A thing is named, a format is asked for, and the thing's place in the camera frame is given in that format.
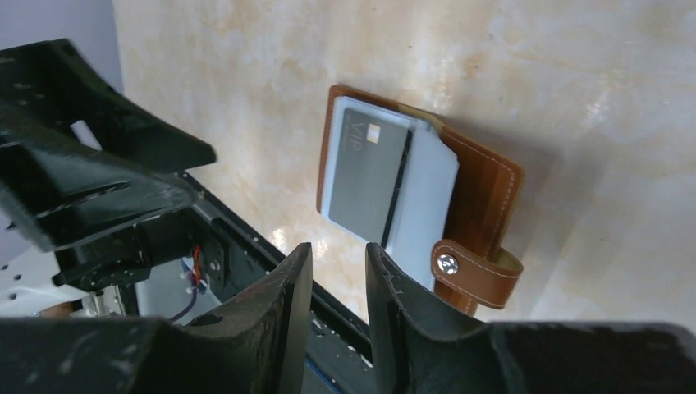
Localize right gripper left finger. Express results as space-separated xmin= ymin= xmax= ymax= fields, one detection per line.
xmin=1 ymin=242 xmax=313 ymax=393

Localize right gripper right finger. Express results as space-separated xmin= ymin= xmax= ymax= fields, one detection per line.
xmin=365 ymin=243 xmax=695 ymax=393

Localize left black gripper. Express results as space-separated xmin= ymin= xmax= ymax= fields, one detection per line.
xmin=1 ymin=39 xmax=229 ymax=305

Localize brown leather card holder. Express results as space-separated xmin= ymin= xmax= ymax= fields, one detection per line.
xmin=316 ymin=85 xmax=524 ymax=315

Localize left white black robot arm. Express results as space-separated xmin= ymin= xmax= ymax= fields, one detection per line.
xmin=1 ymin=39 xmax=217 ymax=316

